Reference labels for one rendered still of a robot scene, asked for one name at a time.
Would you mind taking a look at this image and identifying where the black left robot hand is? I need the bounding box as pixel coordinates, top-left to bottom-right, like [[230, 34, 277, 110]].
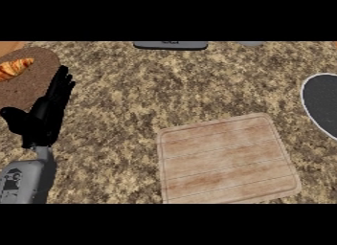
[[0, 65, 77, 149]]

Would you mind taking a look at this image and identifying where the pale wooden cutting board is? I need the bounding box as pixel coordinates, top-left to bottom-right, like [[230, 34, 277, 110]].
[[155, 112, 302, 205]]

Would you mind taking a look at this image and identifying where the black pan with white rim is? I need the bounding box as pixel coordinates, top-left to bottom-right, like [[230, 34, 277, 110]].
[[299, 73, 337, 146]]

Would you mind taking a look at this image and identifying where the golden croissant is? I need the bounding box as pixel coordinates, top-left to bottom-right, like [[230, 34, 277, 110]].
[[0, 57, 35, 83]]

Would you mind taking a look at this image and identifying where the dark grey flat appliance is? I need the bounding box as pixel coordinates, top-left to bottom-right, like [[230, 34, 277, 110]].
[[131, 41, 209, 52]]

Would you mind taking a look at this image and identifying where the pale grey object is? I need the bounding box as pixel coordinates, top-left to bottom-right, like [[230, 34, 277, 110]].
[[236, 41, 265, 48]]

